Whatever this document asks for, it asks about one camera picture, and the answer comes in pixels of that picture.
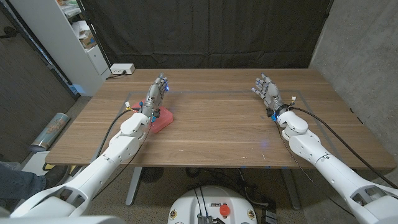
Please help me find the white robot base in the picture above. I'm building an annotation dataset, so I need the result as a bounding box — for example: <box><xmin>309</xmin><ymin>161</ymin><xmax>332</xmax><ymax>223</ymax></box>
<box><xmin>167</xmin><ymin>185</ymin><xmax>258</xmax><ymax>224</ymax></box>

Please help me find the green and white shelf clutter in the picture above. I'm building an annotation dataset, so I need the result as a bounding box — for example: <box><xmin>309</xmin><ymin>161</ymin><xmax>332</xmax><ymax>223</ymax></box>
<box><xmin>57</xmin><ymin>0</ymin><xmax>82</xmax><ymax>18</ymax></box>

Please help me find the black floor cable tangle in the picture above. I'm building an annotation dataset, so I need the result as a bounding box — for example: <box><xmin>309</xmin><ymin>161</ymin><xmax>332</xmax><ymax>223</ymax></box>
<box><xmin>185</xmin><ymin>167</ymin><xmax>276</xmax><ymax>208</ymax></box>

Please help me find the black power adapter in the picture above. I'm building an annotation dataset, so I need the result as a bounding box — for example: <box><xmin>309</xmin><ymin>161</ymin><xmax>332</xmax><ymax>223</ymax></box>
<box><xmin>260</xmin><ymin>208</ymin><xmax>278</xmax><ymax>224</ymax></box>

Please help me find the black curtain backdrop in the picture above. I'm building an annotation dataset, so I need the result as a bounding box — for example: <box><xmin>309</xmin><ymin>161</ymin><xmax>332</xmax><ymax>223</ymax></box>
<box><xmin>76</xmin><ymin>0</ymin><xmax>333</xmax><ymax>70</ymax></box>

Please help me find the white power strip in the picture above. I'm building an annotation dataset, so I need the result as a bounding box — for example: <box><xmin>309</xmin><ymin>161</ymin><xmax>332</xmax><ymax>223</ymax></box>
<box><xmin>109</xmin><ymin>63</ymin><xmax>136</xmax><ymax>75</ymax></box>

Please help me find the rolled printed poster tube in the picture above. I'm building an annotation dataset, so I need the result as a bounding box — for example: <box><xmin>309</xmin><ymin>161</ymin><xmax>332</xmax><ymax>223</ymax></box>
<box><xmin>29</xmin><ymin>112</ymin><xmax>71</xmax><ymax>152</ymax></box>

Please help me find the grey table leg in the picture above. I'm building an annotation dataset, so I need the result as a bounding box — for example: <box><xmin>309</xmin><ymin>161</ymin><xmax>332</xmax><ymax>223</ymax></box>
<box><xmin>125</xmin><ymin>167</ymin><xmax>144</xmax><ymax>207</ymax></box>
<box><xmin>280</xmin><ymin>169</ymin><xmax>302</xmax><ymax>211</ymax></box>

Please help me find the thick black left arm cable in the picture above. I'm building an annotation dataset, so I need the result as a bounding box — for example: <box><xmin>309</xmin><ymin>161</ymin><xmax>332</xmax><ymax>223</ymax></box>
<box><xmin>95</xmin><ymin>107</ymin><xmax>142</xmax><ymax>159</ymax></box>

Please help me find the yellow and black object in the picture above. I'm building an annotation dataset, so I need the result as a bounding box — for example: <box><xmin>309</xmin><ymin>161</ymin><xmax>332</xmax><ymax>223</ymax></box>
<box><xmin>42</xmin><ymin>162</ymin><xmax>60</xmax><ymax>172</ymax></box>

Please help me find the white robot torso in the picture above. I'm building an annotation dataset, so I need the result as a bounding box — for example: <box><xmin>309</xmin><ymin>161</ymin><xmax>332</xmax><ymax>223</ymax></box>
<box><xmin>0</xmin><ymin>215</ymin><xmax>127</xmax><ymax>224</ymax></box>

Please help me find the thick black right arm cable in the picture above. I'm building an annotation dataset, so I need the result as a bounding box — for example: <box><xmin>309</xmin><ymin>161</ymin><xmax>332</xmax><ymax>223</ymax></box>
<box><xmin>290</xmin><ymin>106</ymin><xmax>398</xmax><ymax>190</ymax></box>

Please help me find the small cardboard box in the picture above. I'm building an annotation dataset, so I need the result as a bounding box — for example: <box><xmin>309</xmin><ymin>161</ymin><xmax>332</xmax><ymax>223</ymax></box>
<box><xmin>79</xmin><ymin>33</ymin><xmax>98</xmax><ymax>50</ymax></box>

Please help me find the black door handle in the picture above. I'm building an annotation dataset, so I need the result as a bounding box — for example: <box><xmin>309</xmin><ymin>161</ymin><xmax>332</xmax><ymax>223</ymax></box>
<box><xmin>0</xmin><ymin>26</ymin><xmax>19</xmax><ymax>40</ymax></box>

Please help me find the white crumpled packaging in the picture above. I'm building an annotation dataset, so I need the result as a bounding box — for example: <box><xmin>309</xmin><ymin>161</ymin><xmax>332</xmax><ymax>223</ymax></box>
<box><xmin>70</xmin><ymin>20</ymin><xmax>91</xmax><ymax>38</ymax></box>

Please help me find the dark shoe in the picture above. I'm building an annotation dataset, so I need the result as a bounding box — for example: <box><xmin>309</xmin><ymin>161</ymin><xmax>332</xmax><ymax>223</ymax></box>
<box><xmin>43</xmin><ymin>165</ymin><xmax>71</xmax><ymax>189</ymax></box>

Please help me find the white shelf cabinet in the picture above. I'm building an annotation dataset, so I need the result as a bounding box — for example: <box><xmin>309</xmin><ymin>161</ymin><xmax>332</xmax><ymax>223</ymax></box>
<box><xmin>9</xmin><ymin>0</ymin><xmax>112</xmax><ymax>97</ymax></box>

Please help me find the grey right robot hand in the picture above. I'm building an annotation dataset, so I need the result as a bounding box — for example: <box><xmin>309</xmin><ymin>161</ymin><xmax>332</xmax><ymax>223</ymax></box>
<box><xmin>251</xmin><ymin>73</ymin><xmax>289</xmax><ymax>114</ymax></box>

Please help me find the pink plastic pencil case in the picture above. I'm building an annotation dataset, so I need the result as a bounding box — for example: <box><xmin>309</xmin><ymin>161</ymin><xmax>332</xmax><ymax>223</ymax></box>
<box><xmin>130</xmin><ymin>101</ymin><xmax>174</xmax><ymax>134</ymax></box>

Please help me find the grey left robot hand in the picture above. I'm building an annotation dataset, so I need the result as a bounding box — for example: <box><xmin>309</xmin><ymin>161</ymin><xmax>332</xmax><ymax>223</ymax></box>
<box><xmin>141</xmin><ymin>73</ymin><xmax>170</xmax><ymax>118</ymax></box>

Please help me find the grey tape outline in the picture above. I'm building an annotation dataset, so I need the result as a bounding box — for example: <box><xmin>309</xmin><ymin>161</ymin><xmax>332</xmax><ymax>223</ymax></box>
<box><xmin>90</xmin><ymin>90</ymin><xmax>348</xmax><ymax>166</ymax></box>

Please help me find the person's leg in jeans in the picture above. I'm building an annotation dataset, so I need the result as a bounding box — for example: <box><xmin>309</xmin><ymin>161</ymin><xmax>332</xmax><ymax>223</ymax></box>
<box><xmin>0</xmin><ymin>161</ymin><xmax>47</xmax><ymax>202</ymax></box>

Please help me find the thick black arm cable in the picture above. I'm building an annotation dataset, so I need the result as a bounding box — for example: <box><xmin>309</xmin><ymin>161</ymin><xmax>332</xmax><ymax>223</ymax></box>
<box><xmin>95</xmin><ymin>107</ymin><xmax>142</xmax><ymax>159</ymax></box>
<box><xmin>290</xmin><ymin>106</ymin><xmax>398</xmax><ymax>190</ymax></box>

